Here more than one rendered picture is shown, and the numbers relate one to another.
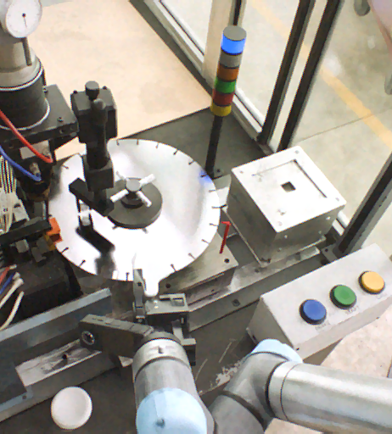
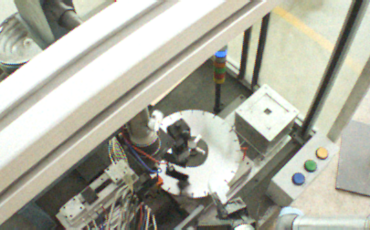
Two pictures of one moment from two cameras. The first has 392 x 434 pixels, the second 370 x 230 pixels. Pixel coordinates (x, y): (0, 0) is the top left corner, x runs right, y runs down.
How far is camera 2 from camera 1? 0.51 m
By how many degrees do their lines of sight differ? 6
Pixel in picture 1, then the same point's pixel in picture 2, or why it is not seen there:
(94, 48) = not seen: hidden behind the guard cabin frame
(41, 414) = not seen: outside the picture
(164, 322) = (236, 214)
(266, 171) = (253, 105)
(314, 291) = (296, 167)
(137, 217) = (198, 160)
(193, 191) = (221, 134)
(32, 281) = (154, 207)
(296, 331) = (293, 191)
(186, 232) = (226, 160)
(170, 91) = not seen: hidden behind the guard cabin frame
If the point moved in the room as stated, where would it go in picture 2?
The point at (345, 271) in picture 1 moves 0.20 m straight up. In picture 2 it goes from (308, 151) to (322, 125)
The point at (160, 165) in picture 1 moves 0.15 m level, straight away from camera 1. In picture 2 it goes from (198, 124) to (188, 89)
